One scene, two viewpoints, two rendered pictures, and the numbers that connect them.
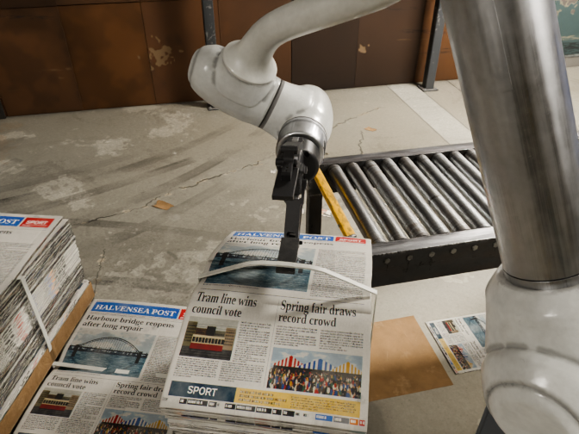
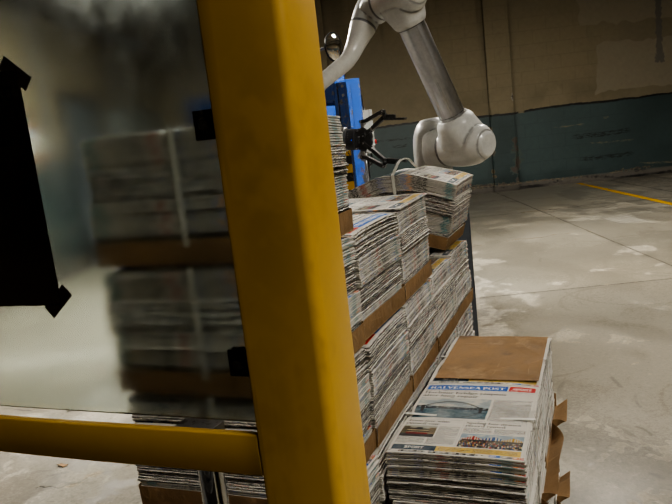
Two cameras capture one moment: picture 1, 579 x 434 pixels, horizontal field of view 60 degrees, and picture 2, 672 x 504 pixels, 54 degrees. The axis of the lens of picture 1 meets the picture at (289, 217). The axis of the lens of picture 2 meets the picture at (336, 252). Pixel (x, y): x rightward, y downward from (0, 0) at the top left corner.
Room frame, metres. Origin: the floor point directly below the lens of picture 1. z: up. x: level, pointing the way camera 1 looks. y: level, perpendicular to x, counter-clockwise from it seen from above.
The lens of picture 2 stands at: (0.25, 2.32, 1.25)
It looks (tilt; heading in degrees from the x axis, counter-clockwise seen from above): 10 degrees down; 285
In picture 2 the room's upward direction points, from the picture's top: 6 degrees counter-clockwise
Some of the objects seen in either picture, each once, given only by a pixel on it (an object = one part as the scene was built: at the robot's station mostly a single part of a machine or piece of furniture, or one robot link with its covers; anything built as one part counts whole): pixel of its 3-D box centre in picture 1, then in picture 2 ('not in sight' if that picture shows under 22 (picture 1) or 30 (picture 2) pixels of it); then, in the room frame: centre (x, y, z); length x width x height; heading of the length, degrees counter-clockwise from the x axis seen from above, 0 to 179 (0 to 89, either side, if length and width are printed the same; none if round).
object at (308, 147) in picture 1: (296, 170); (360, 139); (0.75, -0.01, 1.23); 0.09 x 0.07 x 0.08; 173
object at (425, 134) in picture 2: not in sight; (433, 144); (0.54, -0.47, 1.17); 0.18 x 0.16 x 0.22; 137
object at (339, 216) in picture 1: (328, 196); not in sight; (1.31, -0.12, 0.81); 0.43 x 0.03 x 0.02; 13
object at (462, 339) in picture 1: (480, 339); not in sight; (1.44, -0.81, 0.00); 0.37 x 0.28 x 0.01; 103
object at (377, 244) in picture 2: not in sight; (305, 274); (0.71, 0.90, 0.95); 0.38 x 0.29 x 0.23; 172
